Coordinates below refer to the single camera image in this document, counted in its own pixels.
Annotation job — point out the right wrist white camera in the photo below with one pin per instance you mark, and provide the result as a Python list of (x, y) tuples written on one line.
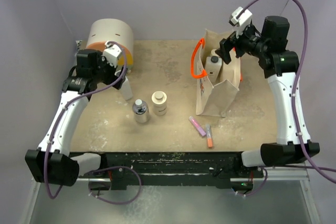
[(239, 20)]

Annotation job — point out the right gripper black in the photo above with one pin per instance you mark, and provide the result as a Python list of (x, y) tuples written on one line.
[(226, 45)]

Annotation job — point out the pink tube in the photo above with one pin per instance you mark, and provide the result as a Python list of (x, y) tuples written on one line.
[(197, 126)]

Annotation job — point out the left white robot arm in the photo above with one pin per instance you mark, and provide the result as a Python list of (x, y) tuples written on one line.
[(63, 119)]

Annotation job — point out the white square bottle black cap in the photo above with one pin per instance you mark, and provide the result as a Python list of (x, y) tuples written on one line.
[(213, 66)]

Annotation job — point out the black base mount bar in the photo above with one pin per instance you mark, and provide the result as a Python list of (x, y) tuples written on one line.
[(215, 169)]

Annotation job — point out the cream bottle with round cap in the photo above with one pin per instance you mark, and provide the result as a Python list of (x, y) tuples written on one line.
[(159, 100)]

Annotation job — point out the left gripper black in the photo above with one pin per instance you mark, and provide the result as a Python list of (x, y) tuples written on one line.
[(101, 61)]

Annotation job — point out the orange tube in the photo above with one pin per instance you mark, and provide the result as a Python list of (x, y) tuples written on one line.
[(209, 136)]

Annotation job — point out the canvas bag with orange handles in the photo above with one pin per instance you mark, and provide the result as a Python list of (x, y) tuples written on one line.
[(213, 99)]

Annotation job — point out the aluminium frame rail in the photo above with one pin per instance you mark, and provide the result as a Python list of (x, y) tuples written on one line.
[(255, 129)]

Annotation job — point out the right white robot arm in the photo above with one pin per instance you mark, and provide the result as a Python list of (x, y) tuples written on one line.
[(280, 66)]

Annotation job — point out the silver bottle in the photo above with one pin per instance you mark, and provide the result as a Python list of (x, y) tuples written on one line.
[(141, 111)]

